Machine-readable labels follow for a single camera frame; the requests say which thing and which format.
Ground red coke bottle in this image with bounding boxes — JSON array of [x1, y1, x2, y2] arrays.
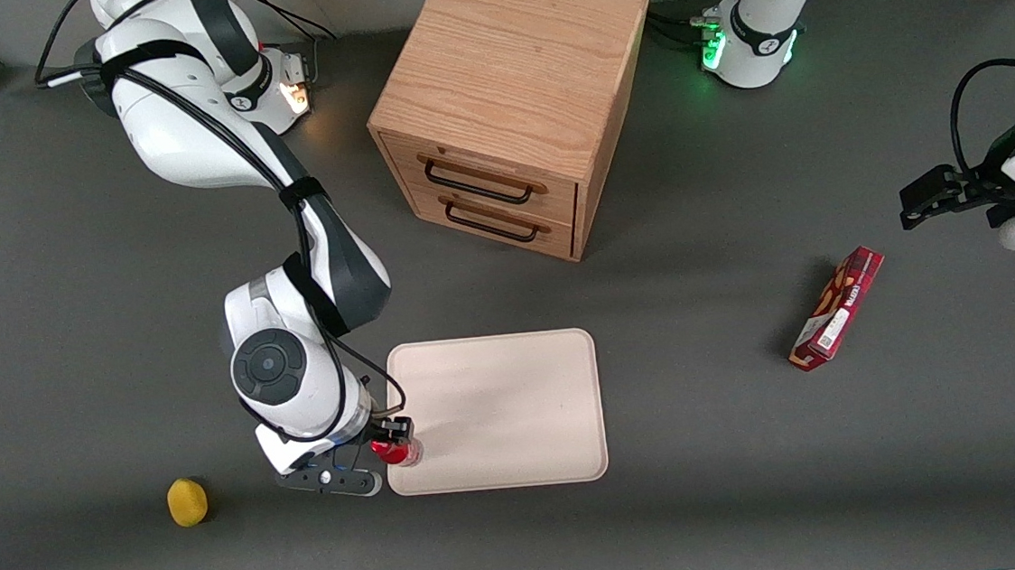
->
[[370, 435, 426, 472]]

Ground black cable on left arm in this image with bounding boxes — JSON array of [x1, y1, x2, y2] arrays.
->
[[945, 57, 1015, 180]]

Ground black cables at right arm base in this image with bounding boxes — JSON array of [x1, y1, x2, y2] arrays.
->
[[249, 0, 344, 94]]

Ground beige plastic tray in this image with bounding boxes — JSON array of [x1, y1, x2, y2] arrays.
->
[[377, 326, 611, 499]]

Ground wooden drawer with long handle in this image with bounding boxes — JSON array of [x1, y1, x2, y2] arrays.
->
[[379, 117, 582, 238]]

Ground wooden drawer cabinet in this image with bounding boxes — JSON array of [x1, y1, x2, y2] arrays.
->
[[358, 0, 671, 279]]

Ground black cables at arm base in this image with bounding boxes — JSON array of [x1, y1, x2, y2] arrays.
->
[[249, 0, 344, 94], [643, 0, 756, 51]]

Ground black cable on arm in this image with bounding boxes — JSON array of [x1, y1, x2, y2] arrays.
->
[[30, 0, 412, 463], [945, 57, 1015, 180]]

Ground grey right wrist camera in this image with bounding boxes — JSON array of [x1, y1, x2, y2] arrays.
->
[[274, 456, 386, 506]]

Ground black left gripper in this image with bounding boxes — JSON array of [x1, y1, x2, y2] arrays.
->
[[893, 118, 1015, 237]]

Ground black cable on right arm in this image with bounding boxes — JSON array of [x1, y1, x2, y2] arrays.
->
[[30, 0, 412, 463]]

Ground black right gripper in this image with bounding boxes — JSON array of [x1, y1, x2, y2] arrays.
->
[[333, 416, 419, 477]]

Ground wooden drawer with short handle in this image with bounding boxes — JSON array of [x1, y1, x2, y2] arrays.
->
[[407, 171, 581, 272]]

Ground yellow sponge ball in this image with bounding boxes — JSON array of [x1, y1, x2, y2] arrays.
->
[[165, 476, 211, 530]]

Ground red snack box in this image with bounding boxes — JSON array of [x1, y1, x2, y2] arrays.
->
[[780, 244, 894, 374]]

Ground black cables at left arm base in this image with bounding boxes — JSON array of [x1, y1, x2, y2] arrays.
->
[[643, 0, 756, 51]]

